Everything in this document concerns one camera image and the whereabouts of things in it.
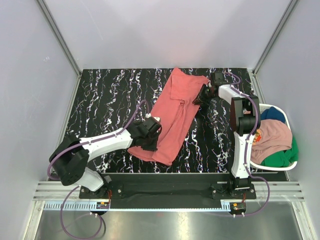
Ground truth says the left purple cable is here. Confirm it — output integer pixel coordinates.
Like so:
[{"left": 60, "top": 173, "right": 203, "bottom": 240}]
[{"left": 47, "top": 99, "right": 107, "bottom": 238}]

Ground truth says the aluminium corner post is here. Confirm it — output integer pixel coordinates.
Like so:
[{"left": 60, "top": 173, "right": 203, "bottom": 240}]
[
  {"left": 252, "top": 0, "right": 300, "bottom": 76},
  {"left": 35, "top": 0, "right": 82, "bottom": 76}
]

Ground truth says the aluminium frame rail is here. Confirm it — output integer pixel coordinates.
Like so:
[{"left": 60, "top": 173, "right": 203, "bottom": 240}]
[{"left": 33, "top": 181, "right": 305, "bottom": 212}]

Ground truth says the purple cable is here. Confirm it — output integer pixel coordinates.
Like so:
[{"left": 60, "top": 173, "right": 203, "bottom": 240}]
[
  {"left": 207, "top": 72, "right": 271, "bottom": 217},
  {"left": 47, "top": 99, "right": 107, "bottom": 238}
]

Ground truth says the pink printed t-shirt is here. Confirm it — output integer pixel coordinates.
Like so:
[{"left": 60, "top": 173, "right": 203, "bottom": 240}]
[{"left": 250, "top": 119, "right": 293, "bottom": 165}]

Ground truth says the left aluminium corner post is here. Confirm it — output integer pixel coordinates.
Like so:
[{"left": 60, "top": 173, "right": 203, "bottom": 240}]
[{"left": 35, "top": 0, "right": 82, "bottom": 76}]

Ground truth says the right aluminium corner post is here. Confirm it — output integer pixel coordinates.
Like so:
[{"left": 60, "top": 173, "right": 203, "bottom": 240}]
[{"left": 252, "top": 0, "right": 300, "bottom": 76}]

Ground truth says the white laundry basket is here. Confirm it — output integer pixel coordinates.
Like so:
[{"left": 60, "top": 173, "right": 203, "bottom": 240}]
[{"left": 250, "top": 103, "right": 299, "bottom": 172}]

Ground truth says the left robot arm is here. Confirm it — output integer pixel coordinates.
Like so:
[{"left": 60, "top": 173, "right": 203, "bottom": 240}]
[{"left": 48, "top": 116, "right": 162, "bottom": 199}]

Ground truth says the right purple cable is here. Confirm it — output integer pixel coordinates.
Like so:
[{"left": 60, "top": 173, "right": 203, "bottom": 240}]
[{"left": 207, "top": 72, "right": 271, "bottom": 217}]

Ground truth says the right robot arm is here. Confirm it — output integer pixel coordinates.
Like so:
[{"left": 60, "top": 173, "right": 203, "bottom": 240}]
[{"left": 192, "top": 72, "right": 261, "bottom": 199}]

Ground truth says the red t-shirt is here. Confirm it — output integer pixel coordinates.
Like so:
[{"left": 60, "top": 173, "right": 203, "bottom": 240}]
[{"left": 127, "top": 68, "right": 209, "bottom": 166}]

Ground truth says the green t-shirt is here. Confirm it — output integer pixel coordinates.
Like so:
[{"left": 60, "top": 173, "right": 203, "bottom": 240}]
[{"left": 260, "top": 137, "right": 299, "bottom": 168}]

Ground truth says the blue t-shirt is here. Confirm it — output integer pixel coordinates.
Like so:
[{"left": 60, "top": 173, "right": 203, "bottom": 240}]
[{"left": 260, "top": 106, "right": 287, "bottom": 124}]

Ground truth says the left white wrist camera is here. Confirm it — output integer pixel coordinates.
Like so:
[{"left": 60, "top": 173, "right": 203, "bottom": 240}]
[{"left": 145, "top": 113, "right": 161, "bottom": 124}]

